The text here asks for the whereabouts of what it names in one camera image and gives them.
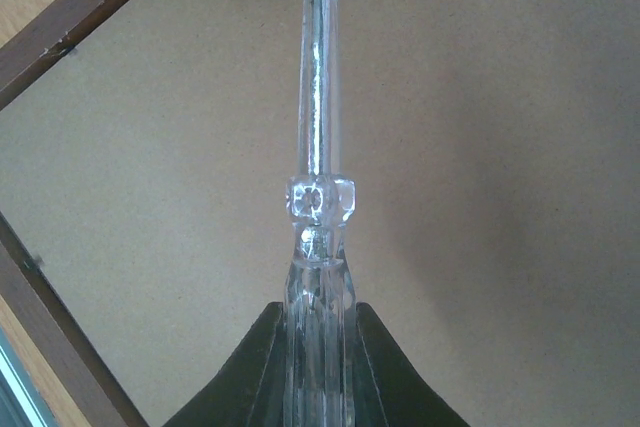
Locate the brown frame backing board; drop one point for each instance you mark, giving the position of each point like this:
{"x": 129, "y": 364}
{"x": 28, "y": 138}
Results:
{"x": 495, "y": 149}

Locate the clear handle screwdriver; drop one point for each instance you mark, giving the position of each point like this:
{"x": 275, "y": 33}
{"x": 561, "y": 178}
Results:
{"x": 320, "y": 304}

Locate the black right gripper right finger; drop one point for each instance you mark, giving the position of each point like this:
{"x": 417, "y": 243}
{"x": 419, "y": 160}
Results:
{"x": 388, "y": 391}

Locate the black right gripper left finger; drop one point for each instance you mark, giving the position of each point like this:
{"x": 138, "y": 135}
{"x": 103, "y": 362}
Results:
{"x": 248, "y": 389}

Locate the brown wooden picture frame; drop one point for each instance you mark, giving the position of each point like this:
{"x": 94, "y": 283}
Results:
{"x": 68, "y": 375}

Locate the aluminium rail base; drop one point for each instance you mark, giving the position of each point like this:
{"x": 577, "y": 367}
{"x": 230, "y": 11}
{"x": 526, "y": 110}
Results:
{"x": 21, "y": 404}

